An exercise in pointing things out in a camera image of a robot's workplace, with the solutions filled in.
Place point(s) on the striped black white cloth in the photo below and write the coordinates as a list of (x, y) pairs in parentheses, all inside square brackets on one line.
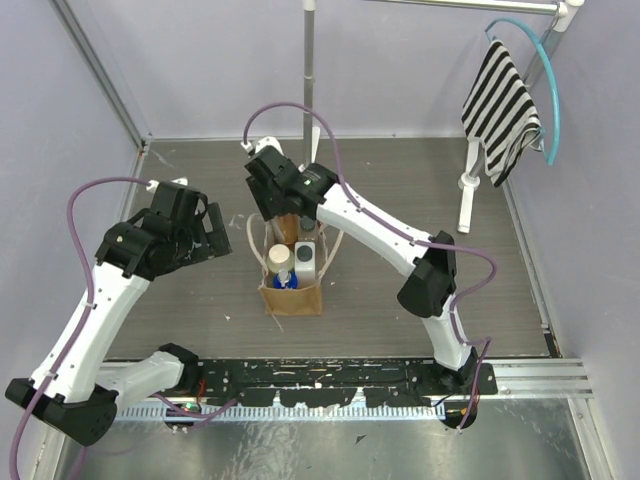
[(500, 114)]

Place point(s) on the metal clothes rack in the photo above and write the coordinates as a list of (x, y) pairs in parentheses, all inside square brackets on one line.
[(562, 14)]

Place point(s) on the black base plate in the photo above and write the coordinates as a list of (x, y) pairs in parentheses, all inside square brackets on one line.
[(315, 383)]

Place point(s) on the blue cable duct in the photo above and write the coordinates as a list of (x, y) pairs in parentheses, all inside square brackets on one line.
[(355, 412)]

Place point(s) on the clear bottle dark cap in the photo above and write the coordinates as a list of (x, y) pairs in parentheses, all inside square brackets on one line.
[(307, 229)]

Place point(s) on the cream cap green bottle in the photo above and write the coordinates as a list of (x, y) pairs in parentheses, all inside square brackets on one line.
[(279, 257)]

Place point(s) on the blue hanger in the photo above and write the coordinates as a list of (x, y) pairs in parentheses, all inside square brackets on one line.
[(551, 154)]

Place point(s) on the white bottle grey cap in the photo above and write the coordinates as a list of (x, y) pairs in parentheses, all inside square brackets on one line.
[(305, 263)]

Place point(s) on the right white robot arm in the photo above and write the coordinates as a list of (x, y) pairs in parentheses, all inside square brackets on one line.
[(427, 262)]

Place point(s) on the pink cap orange bottle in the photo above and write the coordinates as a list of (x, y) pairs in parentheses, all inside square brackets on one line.
[(288, 228)]

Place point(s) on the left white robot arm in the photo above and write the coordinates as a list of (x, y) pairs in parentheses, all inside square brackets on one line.
[(67, 391)]

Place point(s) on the aluminium front rail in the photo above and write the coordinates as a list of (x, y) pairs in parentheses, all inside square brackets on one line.
[(541, 378)]

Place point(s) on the aluminium frame post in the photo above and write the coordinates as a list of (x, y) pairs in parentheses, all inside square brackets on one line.
[(90, 55)]

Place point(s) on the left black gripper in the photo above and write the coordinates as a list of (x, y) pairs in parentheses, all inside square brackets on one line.
[(213, 234)]

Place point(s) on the brown canvas bag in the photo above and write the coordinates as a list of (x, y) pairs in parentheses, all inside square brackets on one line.
[(301, 301)]

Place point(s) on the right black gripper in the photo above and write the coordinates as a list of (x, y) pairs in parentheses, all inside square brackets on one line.
[(268, 207)]

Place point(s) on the blue spray bottle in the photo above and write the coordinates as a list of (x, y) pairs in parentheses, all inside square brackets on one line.
[(285, 279)]

